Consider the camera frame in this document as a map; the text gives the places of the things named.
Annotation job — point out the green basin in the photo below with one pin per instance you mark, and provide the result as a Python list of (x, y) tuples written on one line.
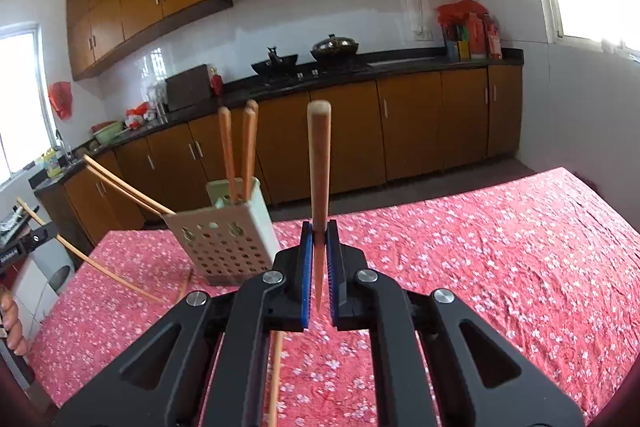
[(107, 134)]

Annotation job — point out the small red bottle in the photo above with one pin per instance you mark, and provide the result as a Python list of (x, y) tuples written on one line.
[(217, 83)]

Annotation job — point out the wooden base cabinets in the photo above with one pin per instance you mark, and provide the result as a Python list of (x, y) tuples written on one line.
[(410, 127)]

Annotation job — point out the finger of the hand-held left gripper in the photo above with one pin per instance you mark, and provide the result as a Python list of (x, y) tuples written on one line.
[(37, 239)]

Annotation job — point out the red sauce bottle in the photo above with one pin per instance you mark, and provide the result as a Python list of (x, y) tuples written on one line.
[(493, 39)]

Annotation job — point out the black gas stove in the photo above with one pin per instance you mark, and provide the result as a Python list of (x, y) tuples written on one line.
[(320, 71)]

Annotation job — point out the orange sauce bottle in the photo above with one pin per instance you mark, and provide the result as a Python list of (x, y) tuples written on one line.
[(476, 38)]

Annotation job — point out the dish soap bottle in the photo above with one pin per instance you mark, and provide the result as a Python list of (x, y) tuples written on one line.
[(50, 164)]

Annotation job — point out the red and white bag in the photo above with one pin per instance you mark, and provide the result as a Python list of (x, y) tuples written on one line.
[(137, 114)]

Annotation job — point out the black kitchen countertop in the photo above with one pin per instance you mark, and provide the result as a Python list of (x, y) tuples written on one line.
[(500, 57)]

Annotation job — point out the red floral tablecloth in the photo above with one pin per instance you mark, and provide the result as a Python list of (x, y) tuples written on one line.
[(475, 257)]

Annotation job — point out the wooden chopstick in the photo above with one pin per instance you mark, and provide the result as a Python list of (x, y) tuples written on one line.
[(248, 152), (227, 152), (135, 186), (275, 377), (120, 185), (319, 157), (125, 279)]

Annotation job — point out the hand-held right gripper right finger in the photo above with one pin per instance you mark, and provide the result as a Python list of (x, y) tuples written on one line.
[(340, 277)]

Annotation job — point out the metal sink faucet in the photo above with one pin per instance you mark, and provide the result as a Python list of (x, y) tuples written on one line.
[(60, 142)]

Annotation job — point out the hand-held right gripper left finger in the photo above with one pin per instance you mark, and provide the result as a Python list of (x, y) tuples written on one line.
[(302, 277)]

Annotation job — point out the person's left hand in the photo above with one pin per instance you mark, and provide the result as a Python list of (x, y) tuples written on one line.
[(12, 322)]

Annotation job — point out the dark pot with lid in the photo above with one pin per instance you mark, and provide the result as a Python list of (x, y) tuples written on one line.
[(334, 47)]

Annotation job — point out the dark cutting board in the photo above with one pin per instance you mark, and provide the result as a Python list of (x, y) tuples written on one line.
[(187, 88)]

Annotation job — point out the black wok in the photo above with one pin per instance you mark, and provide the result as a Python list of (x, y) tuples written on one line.
[(275, 66)]

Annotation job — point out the hanging red plastic bag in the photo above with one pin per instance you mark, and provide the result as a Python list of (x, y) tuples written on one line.
[(61, 99)]

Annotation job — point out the white wall socket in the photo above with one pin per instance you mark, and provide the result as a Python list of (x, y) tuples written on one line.
[(424, 35)]

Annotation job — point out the pale green perforated utensil holder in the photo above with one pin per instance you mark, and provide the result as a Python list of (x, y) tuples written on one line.
[(262, 222)]

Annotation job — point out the clear utensil jar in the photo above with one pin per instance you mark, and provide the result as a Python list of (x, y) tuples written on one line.
[(157, 104)]

